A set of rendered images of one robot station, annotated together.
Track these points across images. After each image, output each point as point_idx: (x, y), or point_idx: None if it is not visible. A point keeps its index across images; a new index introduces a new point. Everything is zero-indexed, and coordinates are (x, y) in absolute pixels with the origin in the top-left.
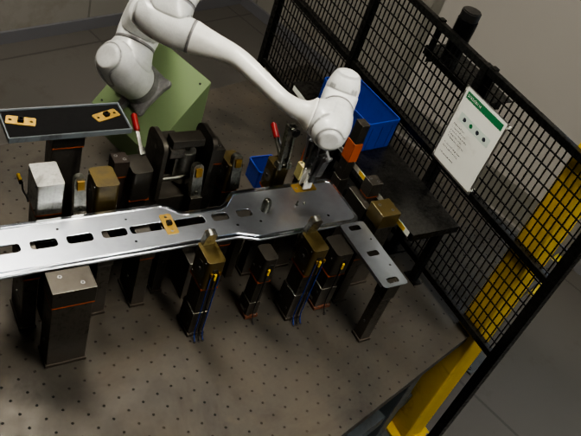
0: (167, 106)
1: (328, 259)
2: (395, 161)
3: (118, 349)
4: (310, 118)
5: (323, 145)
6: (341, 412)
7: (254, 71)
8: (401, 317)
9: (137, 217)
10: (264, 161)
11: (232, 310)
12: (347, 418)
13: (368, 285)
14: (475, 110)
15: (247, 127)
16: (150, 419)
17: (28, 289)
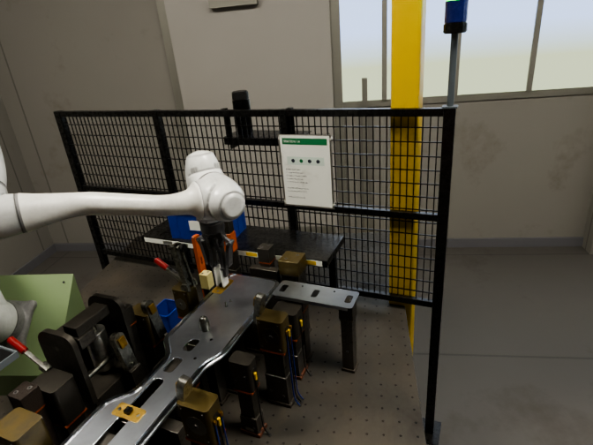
0: (45, 322)
1: None
2: (261, 230)
3: None
4: (200, 199)
5: (231, 214)
6: (406, 439)
7: (113, 199)
8: (357, 330)
9: (89, 434)
10: (163, 307)
11: (243, 440)
12: (415, 438)
13: (316, 329)
14: (296, 147)
15: (128, 298)
16: None
17: None
